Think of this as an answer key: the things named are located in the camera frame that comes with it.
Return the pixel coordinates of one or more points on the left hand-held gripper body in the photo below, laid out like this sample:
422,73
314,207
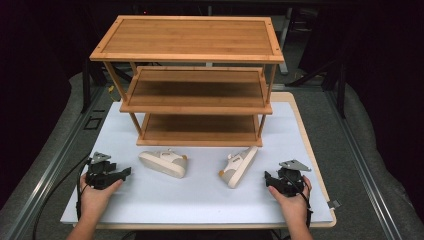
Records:
100,173

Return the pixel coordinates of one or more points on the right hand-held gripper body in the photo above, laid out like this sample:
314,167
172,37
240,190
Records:
291,181

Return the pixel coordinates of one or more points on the beige canvas sneaker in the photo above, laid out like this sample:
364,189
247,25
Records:
163,163
237,166

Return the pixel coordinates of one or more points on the three-tier wooden shoe rack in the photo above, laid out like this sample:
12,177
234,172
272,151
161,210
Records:
186,40

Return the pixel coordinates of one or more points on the person's right hand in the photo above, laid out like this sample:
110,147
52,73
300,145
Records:
295,208

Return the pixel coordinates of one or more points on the person's left hand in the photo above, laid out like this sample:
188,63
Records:
95,203

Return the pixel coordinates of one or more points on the small metal binder clip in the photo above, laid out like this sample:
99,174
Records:
334,204

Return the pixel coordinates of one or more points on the white table sheet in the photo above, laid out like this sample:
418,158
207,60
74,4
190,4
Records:
200,200

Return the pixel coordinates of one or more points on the small yellow tag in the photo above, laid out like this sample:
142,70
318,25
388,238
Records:
111,89

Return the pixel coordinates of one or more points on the black metal stand leg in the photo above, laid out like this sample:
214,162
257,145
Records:
340,90
86,83

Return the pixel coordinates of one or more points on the white metal table leg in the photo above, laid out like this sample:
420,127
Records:
284,43

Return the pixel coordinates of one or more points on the grey metal floor rail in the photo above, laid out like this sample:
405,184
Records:
50,173
365,166

